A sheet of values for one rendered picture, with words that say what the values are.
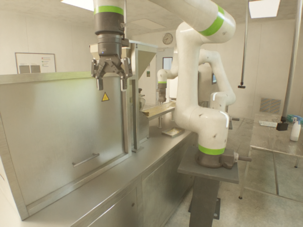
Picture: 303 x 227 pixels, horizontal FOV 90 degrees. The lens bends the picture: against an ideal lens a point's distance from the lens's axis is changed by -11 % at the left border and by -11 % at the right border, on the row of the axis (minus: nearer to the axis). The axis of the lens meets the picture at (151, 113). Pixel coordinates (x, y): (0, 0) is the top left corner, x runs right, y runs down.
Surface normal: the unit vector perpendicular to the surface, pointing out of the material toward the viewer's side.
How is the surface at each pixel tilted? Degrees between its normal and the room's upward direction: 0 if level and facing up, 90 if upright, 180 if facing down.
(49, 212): 0
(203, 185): 90
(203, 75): 90
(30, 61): 90
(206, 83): 90
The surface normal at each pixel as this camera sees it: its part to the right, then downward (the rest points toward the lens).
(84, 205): 0.00, -0.97
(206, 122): -0.79, 0.13
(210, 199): -0.39, 0.23
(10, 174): 0.83, 0.14
